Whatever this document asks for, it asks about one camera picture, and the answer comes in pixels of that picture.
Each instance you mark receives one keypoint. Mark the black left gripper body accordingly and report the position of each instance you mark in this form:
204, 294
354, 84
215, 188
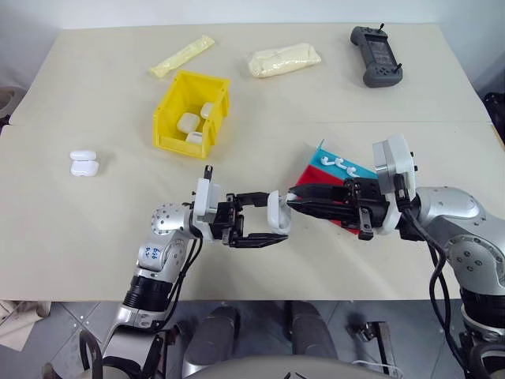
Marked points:
225, 221

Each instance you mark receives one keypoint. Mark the teal and red tray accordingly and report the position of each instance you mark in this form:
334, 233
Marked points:
315, 175

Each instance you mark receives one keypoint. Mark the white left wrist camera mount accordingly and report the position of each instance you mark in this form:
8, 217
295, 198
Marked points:
205, 197

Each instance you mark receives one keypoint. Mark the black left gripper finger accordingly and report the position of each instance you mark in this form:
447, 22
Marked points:
260, 240
254, 199

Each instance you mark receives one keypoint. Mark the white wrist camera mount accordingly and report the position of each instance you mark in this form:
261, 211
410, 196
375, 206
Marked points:
400, 154
205, 197

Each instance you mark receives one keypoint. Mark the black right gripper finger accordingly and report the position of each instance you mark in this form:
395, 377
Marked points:
327, 209
321, 191

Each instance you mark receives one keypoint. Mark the grey robot torso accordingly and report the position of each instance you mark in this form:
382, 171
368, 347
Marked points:
292, 369

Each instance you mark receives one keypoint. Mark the yellow plastic bin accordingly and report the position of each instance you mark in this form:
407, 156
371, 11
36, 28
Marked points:
173, 114

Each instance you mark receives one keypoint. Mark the long yellow packet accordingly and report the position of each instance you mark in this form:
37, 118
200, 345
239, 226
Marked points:
181, 56

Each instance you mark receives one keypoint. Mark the cream filled plastic bag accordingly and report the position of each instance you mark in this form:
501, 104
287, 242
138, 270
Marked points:
284, 59

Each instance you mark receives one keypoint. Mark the white earbud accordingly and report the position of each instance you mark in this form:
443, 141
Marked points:
352, 170
325, 160
292, 196
339, 162

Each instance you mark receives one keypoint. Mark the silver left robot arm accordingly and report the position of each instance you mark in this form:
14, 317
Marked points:
165, 221

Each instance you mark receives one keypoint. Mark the metal stand frame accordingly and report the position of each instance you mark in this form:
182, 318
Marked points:
378, 343

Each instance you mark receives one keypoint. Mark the dark grey remote controller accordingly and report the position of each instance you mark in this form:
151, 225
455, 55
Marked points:
378, 59

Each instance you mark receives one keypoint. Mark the black equipment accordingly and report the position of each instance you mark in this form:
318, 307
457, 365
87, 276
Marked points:
496, 114

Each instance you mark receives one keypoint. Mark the dark rounded robot leg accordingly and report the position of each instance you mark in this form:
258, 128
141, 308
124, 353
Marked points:
215, 339
311, 331

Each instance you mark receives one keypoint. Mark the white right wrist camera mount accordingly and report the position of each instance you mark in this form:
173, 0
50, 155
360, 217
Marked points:
400, 154

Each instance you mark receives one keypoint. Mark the white earbud case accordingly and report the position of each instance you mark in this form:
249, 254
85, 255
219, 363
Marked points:
188, 122
276, 215
207, 110
194, 137
83, 166

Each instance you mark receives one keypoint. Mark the closed white earbud case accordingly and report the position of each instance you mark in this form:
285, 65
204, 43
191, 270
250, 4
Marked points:
194, 137
188, 122
207, 110

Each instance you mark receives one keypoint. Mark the beige cloth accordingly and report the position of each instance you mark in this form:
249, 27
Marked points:
19, 320

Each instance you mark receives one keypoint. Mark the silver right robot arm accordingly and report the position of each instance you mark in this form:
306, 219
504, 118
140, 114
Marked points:
465, 221

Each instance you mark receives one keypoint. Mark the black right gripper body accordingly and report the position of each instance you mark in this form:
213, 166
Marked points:
371, 209

